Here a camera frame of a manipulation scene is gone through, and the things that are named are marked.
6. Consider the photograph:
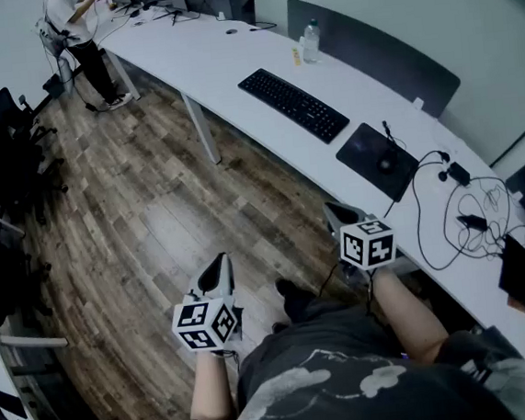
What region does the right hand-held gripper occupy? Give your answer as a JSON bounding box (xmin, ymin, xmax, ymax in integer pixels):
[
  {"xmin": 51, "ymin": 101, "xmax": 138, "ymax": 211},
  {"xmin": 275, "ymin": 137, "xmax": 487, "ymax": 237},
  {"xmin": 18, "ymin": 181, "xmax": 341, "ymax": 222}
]
[{"xmin": 322, "ymin": 195, "xmax": 399, "ymax": 275}]

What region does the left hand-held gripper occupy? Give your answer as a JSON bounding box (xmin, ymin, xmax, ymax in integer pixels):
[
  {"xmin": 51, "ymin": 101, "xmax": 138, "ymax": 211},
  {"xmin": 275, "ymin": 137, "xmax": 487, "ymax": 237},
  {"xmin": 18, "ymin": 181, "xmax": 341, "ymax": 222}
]
[{"xmin": 164, "ymin": 251, "xmax": 248, "ymax": 356}]

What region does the black keyboard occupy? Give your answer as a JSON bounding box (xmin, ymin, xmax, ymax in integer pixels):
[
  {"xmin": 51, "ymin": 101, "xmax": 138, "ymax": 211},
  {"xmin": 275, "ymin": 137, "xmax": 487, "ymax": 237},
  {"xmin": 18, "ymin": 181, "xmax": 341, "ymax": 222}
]
[{"xmin": 235, "ymin": 60, "xmax": 353, "ymax": 153}]

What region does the person's left forearm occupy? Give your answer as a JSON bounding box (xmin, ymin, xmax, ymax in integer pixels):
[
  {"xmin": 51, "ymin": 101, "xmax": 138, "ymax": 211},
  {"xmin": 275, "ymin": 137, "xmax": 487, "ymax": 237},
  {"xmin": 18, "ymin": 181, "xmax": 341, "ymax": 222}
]
[{"xmin": 183, "ymin": 347, "xmax": 236, "ymax": 420}]

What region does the person's right forearm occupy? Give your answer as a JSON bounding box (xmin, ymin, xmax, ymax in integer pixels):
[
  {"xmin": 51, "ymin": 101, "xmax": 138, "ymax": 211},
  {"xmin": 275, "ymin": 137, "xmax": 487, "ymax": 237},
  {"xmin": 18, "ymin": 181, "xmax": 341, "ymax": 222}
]
[{"xmin": 368, "ymin": 262, "xmax": 452, "ymax": 370}]

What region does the black mouse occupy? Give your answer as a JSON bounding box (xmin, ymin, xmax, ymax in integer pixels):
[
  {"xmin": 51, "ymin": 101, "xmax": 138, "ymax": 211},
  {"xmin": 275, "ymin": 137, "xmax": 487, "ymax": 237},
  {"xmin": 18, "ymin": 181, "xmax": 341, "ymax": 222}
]
[{"xmin": 375, "ymin": 153, "xmax": 398, "ymax": 175}]

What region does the person's black shoe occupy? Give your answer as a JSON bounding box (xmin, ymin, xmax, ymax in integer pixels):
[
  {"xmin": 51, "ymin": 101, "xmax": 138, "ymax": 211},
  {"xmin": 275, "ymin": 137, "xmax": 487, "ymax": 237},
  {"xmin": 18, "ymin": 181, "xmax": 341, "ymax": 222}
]
[{"xmin": 274, "ymin": 275, "xmax": 319, "ymax": 324}]

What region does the black mouse pad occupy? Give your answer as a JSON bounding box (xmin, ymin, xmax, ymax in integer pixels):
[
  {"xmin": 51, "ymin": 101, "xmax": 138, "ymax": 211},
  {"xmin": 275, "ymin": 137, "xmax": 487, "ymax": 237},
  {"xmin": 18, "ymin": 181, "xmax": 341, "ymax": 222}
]
[{"xmin": 332, "ymin": 118, "xmax": 423, "ymax": 208}]

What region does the black plug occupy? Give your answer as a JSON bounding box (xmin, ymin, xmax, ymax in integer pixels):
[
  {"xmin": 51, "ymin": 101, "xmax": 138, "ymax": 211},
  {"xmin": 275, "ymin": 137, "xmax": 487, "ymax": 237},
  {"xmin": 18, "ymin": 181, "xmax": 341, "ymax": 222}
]
[{"xmin": 455, "ymin": 212, "xmax": 490, "ymax": 234}]

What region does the black power adapter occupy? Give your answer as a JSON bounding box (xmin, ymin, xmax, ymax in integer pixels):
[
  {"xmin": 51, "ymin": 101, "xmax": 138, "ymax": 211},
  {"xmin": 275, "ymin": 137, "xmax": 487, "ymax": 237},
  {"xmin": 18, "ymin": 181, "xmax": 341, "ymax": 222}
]
[{"xmin": 446, "ymin": 160, "xmax": 473, "ymax": 188}]

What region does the black flat box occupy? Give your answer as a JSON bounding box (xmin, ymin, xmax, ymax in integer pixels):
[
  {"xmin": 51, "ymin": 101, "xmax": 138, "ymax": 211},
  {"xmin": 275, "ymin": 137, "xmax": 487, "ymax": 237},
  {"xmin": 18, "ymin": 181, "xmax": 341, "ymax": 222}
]
[{"xmin": 493, "ymin": 232, "xmax": 525, "ymax": 314}]

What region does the person's dark printed shirt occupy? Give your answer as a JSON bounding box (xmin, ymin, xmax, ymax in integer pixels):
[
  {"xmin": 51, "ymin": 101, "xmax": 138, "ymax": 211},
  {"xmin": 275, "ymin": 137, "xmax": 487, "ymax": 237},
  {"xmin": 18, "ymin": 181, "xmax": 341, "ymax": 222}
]
[{"xmin": 159, "ymin": 279, "xmax": 525, "ymax": 420}]

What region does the dark grey desk divider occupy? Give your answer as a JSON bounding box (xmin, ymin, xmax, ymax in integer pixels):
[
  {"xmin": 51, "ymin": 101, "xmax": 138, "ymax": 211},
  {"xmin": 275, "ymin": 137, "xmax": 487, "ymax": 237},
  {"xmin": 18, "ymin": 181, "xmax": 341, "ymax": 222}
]
[{"xmin": 284, "ymin": 0, "xmax": 465, "ymax": 132}]

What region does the white desk leg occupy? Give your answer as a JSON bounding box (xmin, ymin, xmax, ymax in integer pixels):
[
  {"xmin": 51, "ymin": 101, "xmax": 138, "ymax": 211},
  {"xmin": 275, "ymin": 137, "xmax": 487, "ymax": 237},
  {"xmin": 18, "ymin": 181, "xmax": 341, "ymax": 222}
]
[
  {"xmin": 180, "ymin": 91, "xmax": 222, "ymax": 167},
  {"xmin": 103, "ymin": 45, "xmax": 142, "ymax": 104}
]

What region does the clear plastic water bottle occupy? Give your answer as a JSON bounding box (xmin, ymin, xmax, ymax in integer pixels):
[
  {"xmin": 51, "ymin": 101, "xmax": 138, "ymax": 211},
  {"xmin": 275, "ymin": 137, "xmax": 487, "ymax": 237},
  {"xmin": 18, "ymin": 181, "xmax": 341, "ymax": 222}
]
[{"xmin": 298, "ymin": 17, "xmax": 324, "ymax": 66}]

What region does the black office chair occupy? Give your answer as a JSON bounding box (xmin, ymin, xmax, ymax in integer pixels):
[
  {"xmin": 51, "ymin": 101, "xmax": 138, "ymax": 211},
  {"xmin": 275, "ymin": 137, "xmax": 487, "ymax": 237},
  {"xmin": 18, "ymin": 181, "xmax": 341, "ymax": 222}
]
[
  {"xmin": 0, "ymin": 80, "xmax": 62, "ymax": 155},
  {"xmin": 0, "ymin": 110, "xmax": 74, "ymax": 229}
]

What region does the tangled black cable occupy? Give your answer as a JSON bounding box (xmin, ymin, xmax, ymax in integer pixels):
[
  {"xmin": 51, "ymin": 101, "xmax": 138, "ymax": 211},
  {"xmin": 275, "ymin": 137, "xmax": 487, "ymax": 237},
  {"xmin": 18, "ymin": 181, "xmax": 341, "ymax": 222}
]
[{"xmin": 407, "ymin": 141, "xmax": 525, "ymax": 274}]

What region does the short black cable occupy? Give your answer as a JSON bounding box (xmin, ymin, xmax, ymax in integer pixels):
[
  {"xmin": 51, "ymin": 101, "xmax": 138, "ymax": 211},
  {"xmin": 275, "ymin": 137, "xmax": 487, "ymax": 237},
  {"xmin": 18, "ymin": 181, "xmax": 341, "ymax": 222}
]
[{"xmin": 381, "ymin": 118, "xmax": 408, "ymax": 152}]

